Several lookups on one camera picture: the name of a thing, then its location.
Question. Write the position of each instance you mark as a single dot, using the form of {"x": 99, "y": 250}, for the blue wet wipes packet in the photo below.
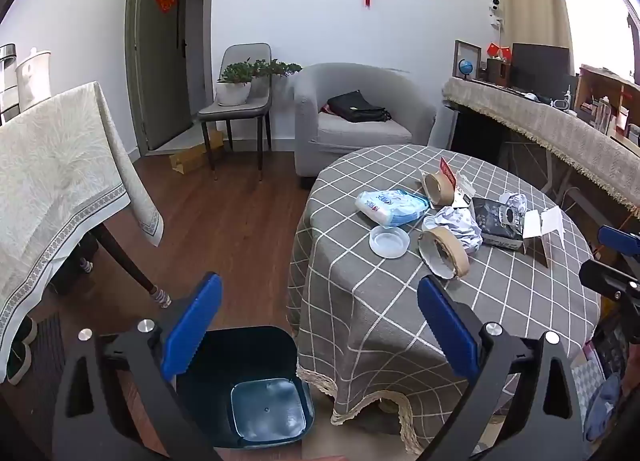
{"x": 390, "y": 206}

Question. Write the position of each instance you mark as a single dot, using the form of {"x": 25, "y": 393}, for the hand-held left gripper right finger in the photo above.
{"x": 447, "y": 331}

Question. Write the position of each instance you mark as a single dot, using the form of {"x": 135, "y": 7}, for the grey chair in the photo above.
{"x": 235, "y": 111}

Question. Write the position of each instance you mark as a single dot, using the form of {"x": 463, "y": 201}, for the grey armchair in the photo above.
{"x": 360, "y": 136}

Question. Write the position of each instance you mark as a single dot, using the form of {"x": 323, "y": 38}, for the wooden desk shelf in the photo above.
{"x": 605, "y": 91}

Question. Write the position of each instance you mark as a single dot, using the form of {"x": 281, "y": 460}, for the steel kettle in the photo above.
{"x": 7, "y": 86}

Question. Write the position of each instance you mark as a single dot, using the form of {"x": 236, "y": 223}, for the dark printed box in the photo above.
{"x": 487, "y": 216}

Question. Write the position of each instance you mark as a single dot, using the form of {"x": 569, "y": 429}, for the dark ribbed floor mat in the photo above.
{"x": 50, "y": 356}

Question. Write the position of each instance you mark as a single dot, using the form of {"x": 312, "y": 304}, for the white security camera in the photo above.
{"x": 495, "y": 5}

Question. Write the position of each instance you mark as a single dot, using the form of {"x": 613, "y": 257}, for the large beige tape roll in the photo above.
{"x": 457, "y": 253}

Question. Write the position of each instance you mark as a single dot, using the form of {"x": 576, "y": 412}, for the red card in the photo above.
{"x": 447, "y": 171}

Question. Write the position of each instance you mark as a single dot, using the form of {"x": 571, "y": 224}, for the grey checked tablecloth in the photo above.
{"x": 390, "y": 306}

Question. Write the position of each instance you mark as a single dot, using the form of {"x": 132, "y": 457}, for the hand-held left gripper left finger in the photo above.
{"x": 192, "y": 326}

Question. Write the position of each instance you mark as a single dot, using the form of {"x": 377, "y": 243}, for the wooden picture frame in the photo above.
{"x": 477, "y": 53}

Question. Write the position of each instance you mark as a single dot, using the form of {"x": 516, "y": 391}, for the white card packaging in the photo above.
{"x": 465, "y": 188}

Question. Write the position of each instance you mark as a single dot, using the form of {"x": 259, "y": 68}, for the dark teal trash bin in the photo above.
{"x": 240, "y": 353}

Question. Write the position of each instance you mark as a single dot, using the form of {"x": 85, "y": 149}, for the potted green plant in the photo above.
{"x": 234, "y": 91}

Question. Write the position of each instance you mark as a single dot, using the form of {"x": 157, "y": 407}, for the black monitor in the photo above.
{"x": 540, "y": 66}

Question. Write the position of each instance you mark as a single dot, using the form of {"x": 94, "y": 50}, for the white plastic bag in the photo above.
{"x": 457, "y": 230}

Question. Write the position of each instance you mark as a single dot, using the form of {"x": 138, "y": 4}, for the grey door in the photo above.
{"x": 160, "y": 71}

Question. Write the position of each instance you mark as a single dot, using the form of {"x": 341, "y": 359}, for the dark wooden box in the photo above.
{"x": 498, "y": 72}

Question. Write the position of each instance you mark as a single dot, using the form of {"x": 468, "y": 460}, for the flat cardboard box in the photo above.
{"x": 192, "y": 156}

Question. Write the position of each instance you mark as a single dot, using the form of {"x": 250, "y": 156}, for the dark wooden table leg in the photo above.
{"x": 127, "y": 261}

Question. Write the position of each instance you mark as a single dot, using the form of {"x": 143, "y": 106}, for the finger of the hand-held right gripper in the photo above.
{"x": 612, "y": 283}
{"x": 620, "y": 239}

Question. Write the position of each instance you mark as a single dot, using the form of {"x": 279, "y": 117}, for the cream patterned tablecloth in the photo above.
{"x": 50, "y": 176}

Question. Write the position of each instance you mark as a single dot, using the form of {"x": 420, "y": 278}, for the small red flags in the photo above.
{"x": 497, "y": 50}

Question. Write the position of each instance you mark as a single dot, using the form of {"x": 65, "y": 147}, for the small blue globe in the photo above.
{"x": 466, "y": 67}

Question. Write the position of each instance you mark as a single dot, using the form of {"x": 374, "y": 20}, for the beige fringed cloth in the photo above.
{"x": 540, "y": 123}

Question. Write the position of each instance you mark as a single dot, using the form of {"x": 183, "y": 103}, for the small beige tape roll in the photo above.
{"x": 442, "y": 191}

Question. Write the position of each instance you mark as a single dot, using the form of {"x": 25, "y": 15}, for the black bag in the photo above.
{"x": 357, "y": 108}

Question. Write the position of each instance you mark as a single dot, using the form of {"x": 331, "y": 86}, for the white open carton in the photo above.
{"x": 532, "y": 223}

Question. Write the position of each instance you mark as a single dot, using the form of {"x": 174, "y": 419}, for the dark shoe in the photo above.
{"x": 25, "y": 333}
{"x": 20, "y": 366}

